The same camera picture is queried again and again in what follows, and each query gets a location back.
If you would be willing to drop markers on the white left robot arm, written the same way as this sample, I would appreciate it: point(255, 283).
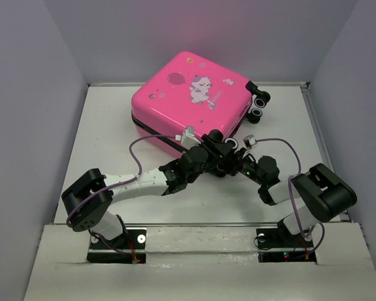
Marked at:
point(88, 199)

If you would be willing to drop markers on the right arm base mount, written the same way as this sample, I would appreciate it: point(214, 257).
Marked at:
point(274, 249)

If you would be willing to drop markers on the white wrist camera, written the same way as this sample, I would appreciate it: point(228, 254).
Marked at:
point(250, 143)
point(187, 139)

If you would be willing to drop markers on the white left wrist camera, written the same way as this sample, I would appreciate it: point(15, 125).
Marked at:
point(187, 139)

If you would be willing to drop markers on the aluminium table rail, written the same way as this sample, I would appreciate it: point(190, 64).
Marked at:
point(319, 131)

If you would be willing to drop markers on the pink hard-shell suitcase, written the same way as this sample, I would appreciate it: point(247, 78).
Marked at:
point(193, 91)

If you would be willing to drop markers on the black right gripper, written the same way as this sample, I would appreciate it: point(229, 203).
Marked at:
point(235, 162)

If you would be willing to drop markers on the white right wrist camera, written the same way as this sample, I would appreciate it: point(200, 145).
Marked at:
point(250, 143)

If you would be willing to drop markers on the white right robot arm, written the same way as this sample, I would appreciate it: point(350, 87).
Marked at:
point(301, 220)

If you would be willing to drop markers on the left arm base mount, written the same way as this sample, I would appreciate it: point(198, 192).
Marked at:
point(130, 249)

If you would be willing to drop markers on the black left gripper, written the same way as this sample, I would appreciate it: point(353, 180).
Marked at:
point(217, 150)

